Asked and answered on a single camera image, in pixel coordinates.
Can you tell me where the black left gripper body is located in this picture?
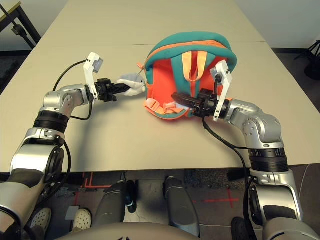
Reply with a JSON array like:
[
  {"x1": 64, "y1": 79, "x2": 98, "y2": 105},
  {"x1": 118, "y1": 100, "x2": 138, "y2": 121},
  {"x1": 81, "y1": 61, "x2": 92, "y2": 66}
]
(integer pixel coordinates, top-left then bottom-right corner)
[{"x1": 93, "y1": 78, "x2": 119, "y2": 103}]

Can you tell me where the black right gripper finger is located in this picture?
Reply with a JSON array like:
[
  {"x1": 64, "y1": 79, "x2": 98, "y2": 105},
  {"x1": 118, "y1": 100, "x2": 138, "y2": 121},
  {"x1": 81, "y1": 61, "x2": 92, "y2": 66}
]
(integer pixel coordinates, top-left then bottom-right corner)
[
  {"x1": 171, "y1": 91, "x2": 200, "y2": 104},
  {"x1": 174, "y1": 98, "x2": 199, "y2": 110}
]

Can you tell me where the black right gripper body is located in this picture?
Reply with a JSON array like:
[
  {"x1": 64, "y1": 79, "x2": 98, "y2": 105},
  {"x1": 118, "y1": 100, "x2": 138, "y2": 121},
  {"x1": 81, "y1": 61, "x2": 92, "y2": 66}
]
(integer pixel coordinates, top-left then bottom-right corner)
[{"x1": 193, "y1": 88, "x2": 221, "y2": 119}]

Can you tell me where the grey white plush keychain toy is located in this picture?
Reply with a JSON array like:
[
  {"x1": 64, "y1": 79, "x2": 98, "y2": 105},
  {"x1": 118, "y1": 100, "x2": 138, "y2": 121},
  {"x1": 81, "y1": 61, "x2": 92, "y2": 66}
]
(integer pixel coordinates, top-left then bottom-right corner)
[{"x1": 116, "y1": 72, "x2": 147, "y2": 97}]

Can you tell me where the orange and teal backpack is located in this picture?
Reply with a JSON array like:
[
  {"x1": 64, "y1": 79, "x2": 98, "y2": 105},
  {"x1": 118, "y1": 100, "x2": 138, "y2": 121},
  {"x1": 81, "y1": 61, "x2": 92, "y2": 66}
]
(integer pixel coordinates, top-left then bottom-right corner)
[{"x1": 142, "y1": 30, "x2": 238, "y2": 122}]

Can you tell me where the black table foot bar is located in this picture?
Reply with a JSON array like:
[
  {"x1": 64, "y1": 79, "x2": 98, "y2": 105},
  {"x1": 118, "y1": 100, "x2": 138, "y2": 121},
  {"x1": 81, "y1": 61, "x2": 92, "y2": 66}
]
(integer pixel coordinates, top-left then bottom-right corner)
[{"x1": 227, "y1": 169, "x2": 251, "y2": 181}]

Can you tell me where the black framed wooden desk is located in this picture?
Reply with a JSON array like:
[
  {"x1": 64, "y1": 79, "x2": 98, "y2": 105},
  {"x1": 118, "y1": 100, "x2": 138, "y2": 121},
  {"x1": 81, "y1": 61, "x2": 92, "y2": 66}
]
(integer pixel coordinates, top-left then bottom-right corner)
[{"x1": 0, "y1": 0, "x2": 42, "y2": 51}]

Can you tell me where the grey robot left leg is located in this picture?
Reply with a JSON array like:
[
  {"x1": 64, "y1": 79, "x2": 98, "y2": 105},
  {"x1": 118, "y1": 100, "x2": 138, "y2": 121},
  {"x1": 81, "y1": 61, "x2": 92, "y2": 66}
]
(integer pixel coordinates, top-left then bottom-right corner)
[{"x1": 94, "y1": 178, "x2": 139, "y2": 225}]

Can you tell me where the black tripod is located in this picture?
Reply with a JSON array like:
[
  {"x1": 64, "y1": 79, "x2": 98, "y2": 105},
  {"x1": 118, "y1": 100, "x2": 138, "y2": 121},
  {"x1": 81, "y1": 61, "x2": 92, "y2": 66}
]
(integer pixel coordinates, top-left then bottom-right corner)
[{"x1": 294, "y1": 38, "x2": 320, "y2": 81}]

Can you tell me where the grey paper sheet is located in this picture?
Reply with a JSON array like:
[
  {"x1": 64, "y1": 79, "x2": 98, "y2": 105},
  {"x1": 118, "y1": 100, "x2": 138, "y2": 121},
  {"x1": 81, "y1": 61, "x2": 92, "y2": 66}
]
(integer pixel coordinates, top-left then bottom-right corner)
[{"x1": 66, "y1": 205, "x2": 81, "y2": 221}]

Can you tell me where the black shoe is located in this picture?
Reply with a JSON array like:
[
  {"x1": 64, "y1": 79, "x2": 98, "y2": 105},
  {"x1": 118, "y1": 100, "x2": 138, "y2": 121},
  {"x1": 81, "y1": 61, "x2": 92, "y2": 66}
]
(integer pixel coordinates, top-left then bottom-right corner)
[{"x1": 230, "y1": 216, "x2": 251, "y2": 240}]

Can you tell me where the white perforated clog shoe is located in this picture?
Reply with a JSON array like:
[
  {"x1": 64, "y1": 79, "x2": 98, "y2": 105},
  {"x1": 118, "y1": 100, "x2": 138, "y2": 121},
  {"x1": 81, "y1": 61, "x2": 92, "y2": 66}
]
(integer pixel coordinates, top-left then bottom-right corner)
[
  {"x1": 73, "y1": 208, "x2": 93, "y2": 231},
  {"x1": 30, "y1": 207, "x2": 52, "y2": 230}
]

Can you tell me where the grey robot torso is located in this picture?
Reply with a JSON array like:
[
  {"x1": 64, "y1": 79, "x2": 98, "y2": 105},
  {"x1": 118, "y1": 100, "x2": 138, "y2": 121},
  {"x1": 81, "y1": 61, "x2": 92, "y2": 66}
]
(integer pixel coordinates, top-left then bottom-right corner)
[{"x1": 56, "y1": 221, "x2": 201, "y2": 240}]

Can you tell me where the olive trouser leg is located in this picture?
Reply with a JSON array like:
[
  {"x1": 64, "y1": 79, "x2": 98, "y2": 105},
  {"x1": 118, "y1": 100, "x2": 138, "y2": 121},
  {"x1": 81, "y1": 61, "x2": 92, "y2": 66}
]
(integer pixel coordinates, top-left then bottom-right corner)
[{"x1": 59, "y1": 224, "x2": 89, "y2": 235}]

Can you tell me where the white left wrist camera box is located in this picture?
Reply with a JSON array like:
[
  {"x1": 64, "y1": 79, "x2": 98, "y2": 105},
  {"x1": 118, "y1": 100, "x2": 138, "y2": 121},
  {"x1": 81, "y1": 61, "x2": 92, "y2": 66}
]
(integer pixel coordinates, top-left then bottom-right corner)
[{"x1": 82, "y1": 51, "x2": 105, "y2": 101}]

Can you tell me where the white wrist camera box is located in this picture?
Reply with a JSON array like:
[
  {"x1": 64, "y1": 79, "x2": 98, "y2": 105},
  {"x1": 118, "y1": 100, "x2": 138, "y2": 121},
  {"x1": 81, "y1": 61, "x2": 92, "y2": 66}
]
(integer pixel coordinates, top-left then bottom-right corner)
[
  {"x1": 82, "y1": 51, "x2": 105, "y2": 101},
  {"x1": 210, "y1": 59, "x2": 234, "y2": 123}
]

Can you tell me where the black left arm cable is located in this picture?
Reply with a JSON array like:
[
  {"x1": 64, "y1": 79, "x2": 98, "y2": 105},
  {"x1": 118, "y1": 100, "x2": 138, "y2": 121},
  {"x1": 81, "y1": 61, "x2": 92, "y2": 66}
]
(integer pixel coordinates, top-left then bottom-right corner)
[{"x1": 37, "y1": 59, "x2": 95, "y2": 201}]

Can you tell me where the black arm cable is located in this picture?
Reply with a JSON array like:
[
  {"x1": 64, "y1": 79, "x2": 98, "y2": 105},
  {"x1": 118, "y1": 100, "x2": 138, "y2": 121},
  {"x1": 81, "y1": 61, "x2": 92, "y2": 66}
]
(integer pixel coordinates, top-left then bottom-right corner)
[
  {"x1": 37, "y1": 59, "x2": 95, "y2": 201},
  {"x1": 202, "y1": 72, "x2": 256, "y2": 240}
]

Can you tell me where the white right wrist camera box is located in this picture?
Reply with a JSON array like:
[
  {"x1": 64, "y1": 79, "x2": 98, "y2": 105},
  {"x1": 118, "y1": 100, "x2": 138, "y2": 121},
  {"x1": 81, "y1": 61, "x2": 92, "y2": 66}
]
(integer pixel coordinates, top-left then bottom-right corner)
[{"x1": 210, "y1": 59, "x2": 234, "y2": 123}]

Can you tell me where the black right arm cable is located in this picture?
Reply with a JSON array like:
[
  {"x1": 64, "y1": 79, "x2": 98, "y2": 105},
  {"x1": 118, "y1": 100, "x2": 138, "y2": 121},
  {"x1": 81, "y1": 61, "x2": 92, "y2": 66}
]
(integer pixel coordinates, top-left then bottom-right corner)
[{"x1": 202, "y1": 72, "x2": 256, "y2": 240}]

